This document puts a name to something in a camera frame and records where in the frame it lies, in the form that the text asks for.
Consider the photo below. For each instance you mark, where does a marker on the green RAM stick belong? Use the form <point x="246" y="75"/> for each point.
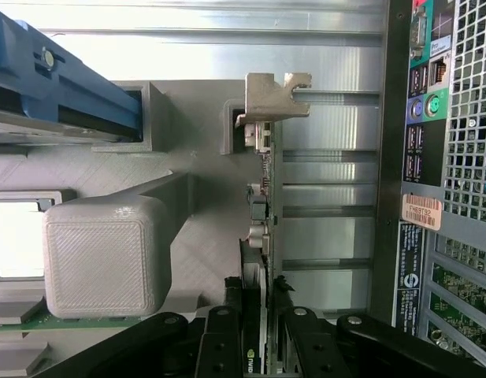
<point x="49" y="319"/>

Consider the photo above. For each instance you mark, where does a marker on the silver CPU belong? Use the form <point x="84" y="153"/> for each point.
<point x="14" y="236"/>

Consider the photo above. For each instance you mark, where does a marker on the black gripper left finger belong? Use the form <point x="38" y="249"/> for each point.
<point x="223" y="346"/>

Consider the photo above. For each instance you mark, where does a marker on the hard disk in blue carrier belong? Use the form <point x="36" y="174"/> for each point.
<point x="30" y="78"/>

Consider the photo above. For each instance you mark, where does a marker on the open grey PC case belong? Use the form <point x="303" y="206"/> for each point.
<point x="392" y="157"/>

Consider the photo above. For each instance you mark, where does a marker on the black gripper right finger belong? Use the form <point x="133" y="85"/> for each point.
<point x="305" y="346"/>

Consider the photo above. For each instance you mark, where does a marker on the grey printed parts rack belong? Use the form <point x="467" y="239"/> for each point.
<point x="101" y="256"/>

